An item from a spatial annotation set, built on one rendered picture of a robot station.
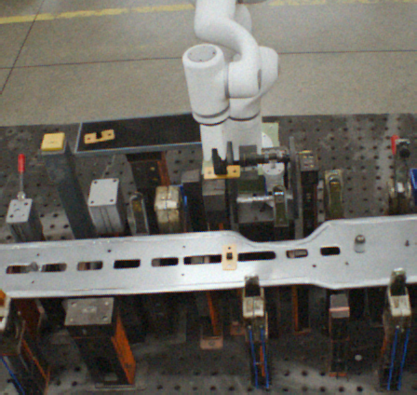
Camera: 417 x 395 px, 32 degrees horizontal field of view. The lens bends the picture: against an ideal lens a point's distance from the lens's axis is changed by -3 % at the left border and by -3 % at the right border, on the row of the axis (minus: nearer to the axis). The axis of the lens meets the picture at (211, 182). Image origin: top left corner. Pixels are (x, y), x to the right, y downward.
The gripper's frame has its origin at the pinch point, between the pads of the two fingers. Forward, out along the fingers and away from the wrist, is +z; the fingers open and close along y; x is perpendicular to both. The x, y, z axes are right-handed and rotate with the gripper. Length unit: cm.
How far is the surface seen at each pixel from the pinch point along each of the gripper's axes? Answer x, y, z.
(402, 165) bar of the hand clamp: 45, -15, 18
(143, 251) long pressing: -24.3, -0.1, 31.0
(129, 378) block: -30, 24, 56
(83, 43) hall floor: -114, -249, 129
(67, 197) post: -52, -26, 35
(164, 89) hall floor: -57, -197, 130
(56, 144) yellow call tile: -50, -26, 14
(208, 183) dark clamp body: -6.8, -16.9, 23.4
